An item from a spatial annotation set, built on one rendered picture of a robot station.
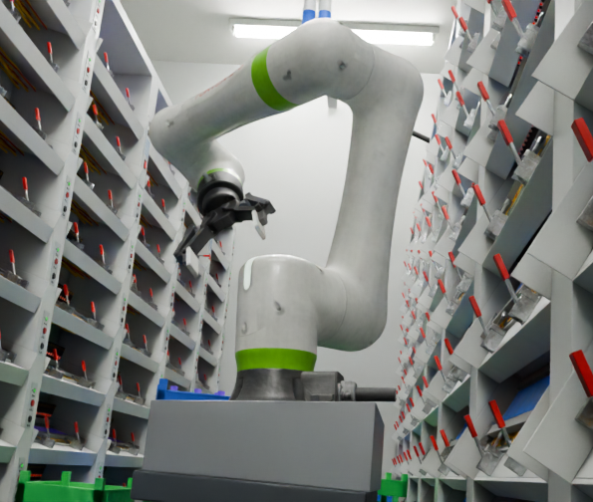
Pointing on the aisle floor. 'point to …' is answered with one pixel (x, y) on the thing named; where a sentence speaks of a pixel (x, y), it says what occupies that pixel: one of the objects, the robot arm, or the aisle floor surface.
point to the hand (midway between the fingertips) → (225, 249)
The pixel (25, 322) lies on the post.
